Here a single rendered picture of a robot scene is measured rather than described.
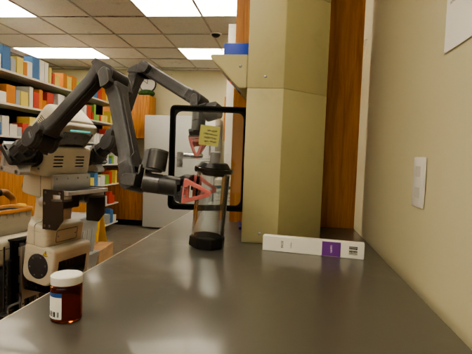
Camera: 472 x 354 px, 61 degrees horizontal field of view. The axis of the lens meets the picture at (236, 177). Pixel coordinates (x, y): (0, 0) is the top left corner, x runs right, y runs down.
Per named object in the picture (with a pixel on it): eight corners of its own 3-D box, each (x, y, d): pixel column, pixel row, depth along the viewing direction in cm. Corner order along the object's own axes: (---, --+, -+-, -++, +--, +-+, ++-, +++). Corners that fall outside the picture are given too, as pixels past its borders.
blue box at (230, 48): (253, 74, 149) (254, 50, 149) (251, 69, 139) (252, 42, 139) (227, 74, 150) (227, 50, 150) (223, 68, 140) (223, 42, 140)
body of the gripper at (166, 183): (192, 175, 118) (168, 171, 119) (182, 178, 108) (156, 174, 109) (189, 196, 119) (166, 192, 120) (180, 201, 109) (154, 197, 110)
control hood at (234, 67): (254, 102, 152) (256, 76, 151) (246, 88, 120) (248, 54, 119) (225, 102, 153) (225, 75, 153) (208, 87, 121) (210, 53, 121)
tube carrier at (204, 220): (228, 239, 119) (235, 168, 117) (222, 248, 108) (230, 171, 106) (193, 234, 120) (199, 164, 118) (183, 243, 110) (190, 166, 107)
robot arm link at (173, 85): (150, 79, 193) (135, 68, 184) (156, 69, 192) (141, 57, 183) (206, 114, 168) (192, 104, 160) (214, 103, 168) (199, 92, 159)
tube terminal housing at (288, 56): (315, 228, 151) (325, 22, 147) (324, 247, 119) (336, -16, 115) (250, 224, 154) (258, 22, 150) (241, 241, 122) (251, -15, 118)
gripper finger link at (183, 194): (215, 179, 113) (183, 175, 114) (210, 182, 105) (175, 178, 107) (213, 203, 113) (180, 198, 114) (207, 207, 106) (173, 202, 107)
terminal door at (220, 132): (246, 212, 153) (250, 107, 151) (167, 208, 153) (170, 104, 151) (246, 211, 154) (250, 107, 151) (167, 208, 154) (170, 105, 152)
